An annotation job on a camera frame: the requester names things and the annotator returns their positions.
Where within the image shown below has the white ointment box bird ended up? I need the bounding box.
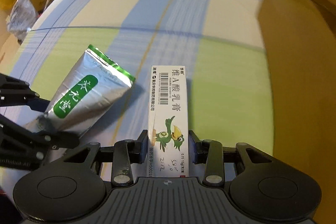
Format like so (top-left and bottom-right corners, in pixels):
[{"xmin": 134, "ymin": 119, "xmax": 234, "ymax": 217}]
[{"xmin": 147, "ymin": 65, "xmax": 189, "ymax": 177}]

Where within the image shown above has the silver green foil pouch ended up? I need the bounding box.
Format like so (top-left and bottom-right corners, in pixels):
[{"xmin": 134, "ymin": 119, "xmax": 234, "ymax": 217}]
[{"xmin": 25, "ymin": 44, "xmax": 135, "ymax": 137}]

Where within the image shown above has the white printed plastic bag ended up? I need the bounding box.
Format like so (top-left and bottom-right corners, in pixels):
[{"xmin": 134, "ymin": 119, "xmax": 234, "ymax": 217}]
[{"xmin": 6, "ymin": 0, "xmax": 38, "ymax": 42}]

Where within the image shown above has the checked tablecloth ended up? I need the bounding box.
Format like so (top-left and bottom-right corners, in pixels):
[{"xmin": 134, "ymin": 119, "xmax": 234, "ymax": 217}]
[{"xmin": 1, "ymin": 0, "xmax": 273, "ymax": 153}]

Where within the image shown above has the large brown cardboard box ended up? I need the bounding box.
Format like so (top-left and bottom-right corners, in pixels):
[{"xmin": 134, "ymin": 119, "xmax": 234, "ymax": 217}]
[{"xmin": 258, "ymin": 0, "xmax": 335, "ymax": 223}]

